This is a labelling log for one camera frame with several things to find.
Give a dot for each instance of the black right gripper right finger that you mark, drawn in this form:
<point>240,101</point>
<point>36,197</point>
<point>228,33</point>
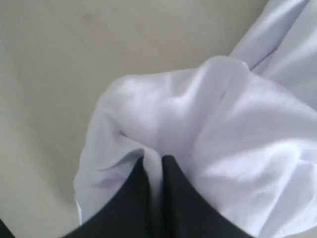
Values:
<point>185,213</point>

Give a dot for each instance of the white t-shirt red print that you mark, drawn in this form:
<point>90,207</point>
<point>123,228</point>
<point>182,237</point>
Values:
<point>242,128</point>

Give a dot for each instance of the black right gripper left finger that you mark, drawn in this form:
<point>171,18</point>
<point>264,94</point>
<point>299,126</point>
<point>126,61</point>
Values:
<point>126,215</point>

